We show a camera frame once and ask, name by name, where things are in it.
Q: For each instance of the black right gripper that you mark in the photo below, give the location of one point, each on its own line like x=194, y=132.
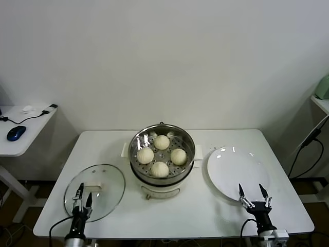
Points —
x=260, y=211

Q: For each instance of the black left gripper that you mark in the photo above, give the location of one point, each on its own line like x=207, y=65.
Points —
x=79, y=217

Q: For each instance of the white steamed baozi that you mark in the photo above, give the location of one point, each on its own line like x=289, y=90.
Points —
x=145, y=156
x=178, y=157
x=161, y=142
x=159, y=169

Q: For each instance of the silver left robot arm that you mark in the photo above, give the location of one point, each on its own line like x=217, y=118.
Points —
x=74, y=240

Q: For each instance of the stainless steel steamer basket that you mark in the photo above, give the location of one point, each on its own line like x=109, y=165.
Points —
x=144, y=139

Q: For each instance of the white round plate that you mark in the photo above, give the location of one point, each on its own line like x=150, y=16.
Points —
x=231, y=169

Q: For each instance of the white electric cooker base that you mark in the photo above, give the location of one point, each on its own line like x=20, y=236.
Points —
x=159, y=191

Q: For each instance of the white side desk beige panel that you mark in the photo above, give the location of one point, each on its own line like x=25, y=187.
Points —
x=25, y=128

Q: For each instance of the blue computer mouse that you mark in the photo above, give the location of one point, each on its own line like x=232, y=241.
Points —
x=16, y=133

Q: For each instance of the white crumpled tissue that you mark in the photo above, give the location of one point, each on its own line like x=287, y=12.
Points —
x=27, y=109

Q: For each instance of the white side shelf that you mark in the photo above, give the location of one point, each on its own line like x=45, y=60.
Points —
x=321, y=104

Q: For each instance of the pale green appliance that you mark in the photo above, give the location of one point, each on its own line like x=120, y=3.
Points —
x=324, y=87

